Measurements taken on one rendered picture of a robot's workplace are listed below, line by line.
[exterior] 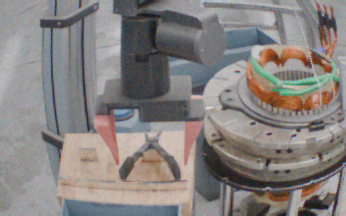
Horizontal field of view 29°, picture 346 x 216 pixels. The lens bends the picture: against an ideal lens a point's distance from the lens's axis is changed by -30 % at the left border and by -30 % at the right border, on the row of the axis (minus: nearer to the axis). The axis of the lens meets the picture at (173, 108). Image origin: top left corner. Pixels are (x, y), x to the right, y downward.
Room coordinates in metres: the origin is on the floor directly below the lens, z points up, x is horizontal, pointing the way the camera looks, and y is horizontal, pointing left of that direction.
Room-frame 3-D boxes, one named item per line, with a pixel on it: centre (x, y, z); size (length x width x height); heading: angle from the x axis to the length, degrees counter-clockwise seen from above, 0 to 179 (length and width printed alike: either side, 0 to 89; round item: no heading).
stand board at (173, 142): (1.00, 0.08, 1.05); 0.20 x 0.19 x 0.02; 176
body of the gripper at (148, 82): (0.98, 0.03, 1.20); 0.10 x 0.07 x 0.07; 87
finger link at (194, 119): (0.98, 0.00, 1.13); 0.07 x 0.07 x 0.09; 87
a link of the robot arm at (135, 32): (0.98, 0.02, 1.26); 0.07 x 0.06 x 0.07; 51
